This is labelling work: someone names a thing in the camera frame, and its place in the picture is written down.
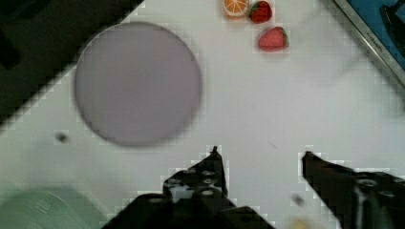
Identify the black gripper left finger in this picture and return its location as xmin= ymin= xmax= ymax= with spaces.
xmin=162 ymin=146 xmax=228 ymax=202

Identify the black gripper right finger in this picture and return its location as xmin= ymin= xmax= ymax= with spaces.
xmin=302 ymin=151 xmax=404 ymax=229

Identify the silver black toaster oven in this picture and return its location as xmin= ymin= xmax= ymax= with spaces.
xmin=330 ymin=0 xmax=404 ymax=86

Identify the round grey plate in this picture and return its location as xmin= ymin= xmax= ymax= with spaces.
xmin=74 ymin=22 xmax=202 ymax=147

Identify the pink strawberry toy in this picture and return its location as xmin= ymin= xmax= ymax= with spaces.
xmin=258 ymin=27 xmax=289 ymax=52

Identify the green mug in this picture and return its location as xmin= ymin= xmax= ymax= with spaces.
xmin=0 ymin=187 xmax=106 ymax=229

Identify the orange slice toy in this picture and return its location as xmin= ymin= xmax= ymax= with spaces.
xmin=222 ymin=0 xmax=249 ymax=17

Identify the dark red strawberry toy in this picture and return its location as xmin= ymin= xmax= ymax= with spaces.
xmin=248 ymin=0 xmax=273 ymax=24

